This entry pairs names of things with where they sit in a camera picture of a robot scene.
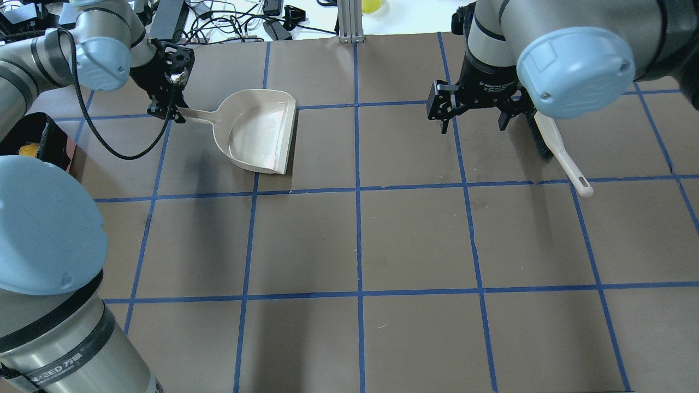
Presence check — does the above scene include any aluminium frame post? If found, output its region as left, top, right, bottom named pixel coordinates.
left=337, top=0, right=365, bottom=43

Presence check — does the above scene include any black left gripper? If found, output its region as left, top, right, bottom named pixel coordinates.
left=131, top=38, right=195, bottom=123

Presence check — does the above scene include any bin with black bag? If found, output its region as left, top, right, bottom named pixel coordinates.
left=1, top=112, right=76, bottom=172

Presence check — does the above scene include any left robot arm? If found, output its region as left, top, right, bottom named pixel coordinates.
left=2, top=1, right=194, bottom=392

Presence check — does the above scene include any beige hand brush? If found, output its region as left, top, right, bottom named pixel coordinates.
left=526, top=111, right=594, bottom=198

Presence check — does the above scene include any beige plastic dustpan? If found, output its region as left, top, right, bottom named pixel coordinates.
left=178, top=89, right=297, bottom=176

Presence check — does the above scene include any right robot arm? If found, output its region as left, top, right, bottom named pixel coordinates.
left=426, top=1, right=697, bottom=131

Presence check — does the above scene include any brown potato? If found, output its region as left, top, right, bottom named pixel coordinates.
left=17, top=144, right=40, bottom=158

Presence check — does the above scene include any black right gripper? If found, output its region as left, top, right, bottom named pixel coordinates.
left=426, top=52, right=534, bottom=135

